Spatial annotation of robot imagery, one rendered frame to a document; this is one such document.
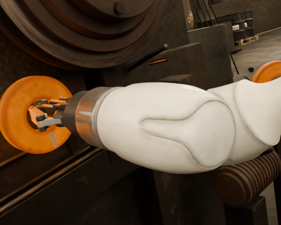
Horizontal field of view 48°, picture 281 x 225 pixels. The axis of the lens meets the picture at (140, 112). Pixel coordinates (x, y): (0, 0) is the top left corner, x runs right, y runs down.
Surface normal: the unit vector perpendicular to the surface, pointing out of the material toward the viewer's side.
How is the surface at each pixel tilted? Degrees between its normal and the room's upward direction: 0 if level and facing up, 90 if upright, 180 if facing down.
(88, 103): 46
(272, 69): 91
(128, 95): 33
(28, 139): 92
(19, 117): 92
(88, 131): 94
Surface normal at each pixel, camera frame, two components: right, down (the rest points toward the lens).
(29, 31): 0.67, 0.04
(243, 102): 0.04, -0.47
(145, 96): -0.47, -0.64
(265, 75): 0.07, 0.23
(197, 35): -0.26, 0.28
